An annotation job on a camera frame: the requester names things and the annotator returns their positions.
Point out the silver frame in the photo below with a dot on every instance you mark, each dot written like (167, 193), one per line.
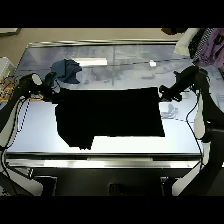
(100, 163)

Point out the brown garment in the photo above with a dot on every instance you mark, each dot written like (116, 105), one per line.
(170, 31)

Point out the purple garment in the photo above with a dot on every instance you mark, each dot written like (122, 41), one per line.
(216, 48)

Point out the white garment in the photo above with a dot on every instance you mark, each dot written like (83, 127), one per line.
(185, 41)

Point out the blue garment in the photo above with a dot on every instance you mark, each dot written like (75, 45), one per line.
(66, 70)

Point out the black garment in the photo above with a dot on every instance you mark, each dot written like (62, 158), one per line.
(110, 116)

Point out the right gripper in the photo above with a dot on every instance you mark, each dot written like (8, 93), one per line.
(170, 93)

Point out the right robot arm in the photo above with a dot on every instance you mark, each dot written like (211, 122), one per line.
(213, 110)

